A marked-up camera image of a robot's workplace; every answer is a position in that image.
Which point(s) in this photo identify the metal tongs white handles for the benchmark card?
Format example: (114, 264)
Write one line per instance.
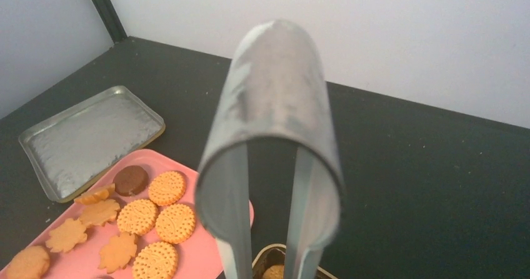
(275, 88)

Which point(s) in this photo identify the round dotted yellow biscuit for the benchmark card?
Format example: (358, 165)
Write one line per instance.
(176, 223)
(138, 217)
(167, 188)
(158, 260)

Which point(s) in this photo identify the pink plastic tray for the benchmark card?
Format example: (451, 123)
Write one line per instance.
(26, 220)

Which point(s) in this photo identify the gold cookie tin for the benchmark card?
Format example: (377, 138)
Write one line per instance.
(270, 255)

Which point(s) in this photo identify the dark chocolate round cookie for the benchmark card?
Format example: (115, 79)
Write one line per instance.
(131, 180)

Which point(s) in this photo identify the silver metal tin lid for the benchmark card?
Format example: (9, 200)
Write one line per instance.
(72, 149)

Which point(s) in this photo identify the round swirl tan cookie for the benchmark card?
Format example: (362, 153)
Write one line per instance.
(30, 263)

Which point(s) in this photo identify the black frame post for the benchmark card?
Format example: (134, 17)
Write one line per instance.
(111, 20)

